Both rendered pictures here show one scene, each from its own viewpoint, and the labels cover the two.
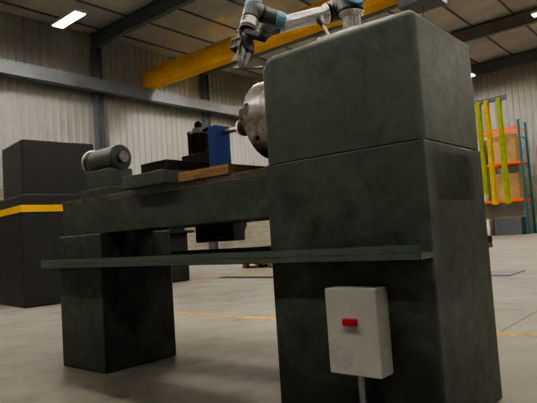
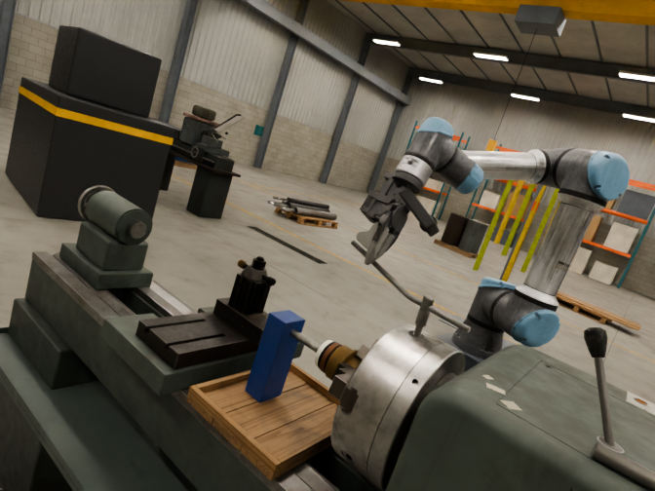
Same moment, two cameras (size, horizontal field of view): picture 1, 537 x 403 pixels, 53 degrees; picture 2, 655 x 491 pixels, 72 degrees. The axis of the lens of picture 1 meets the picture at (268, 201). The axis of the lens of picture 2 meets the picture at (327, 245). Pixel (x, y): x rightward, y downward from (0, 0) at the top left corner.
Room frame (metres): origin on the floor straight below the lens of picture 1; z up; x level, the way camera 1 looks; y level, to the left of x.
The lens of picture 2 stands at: (1.31, 0.27, 1.53)
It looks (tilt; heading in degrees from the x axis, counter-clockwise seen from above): 11 degrees down; 354
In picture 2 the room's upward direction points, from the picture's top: 18 degrees clockwise
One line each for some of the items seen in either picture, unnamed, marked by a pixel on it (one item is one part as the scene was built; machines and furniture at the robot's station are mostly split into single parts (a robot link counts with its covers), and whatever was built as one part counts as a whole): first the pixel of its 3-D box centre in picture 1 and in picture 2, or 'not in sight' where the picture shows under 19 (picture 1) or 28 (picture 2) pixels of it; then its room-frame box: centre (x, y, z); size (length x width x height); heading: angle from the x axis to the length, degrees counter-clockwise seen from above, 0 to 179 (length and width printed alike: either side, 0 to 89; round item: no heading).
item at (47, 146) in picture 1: (48, 221); (92, 124); (7.02, 2.87, 0.98); 1.81 x 1.22 x 1.95; 41
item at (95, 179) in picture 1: (108, 173); (112, 235); (2.94, 0.86, 1.01); 0.30 x 0.20 x 0.29; 50
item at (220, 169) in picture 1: (232, 174); (281, 408); (2.34, 0.15, 0.89); 0.36 x 0.30 x 0.04; 140
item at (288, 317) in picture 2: (220, 151); (275, 355); (2.38, 0.20, 1.00); 0.08 x 0.06 x 0.23; 140
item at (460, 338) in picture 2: not in sight; (481, 334); (2.59, -0.40, 1.15); 0.15 x 0.15 x 0.10
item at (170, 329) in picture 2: (190, 169); (221, 332); (2.53, 0.36, 0.95); 0.43 x 0.18 x 0.04; 140
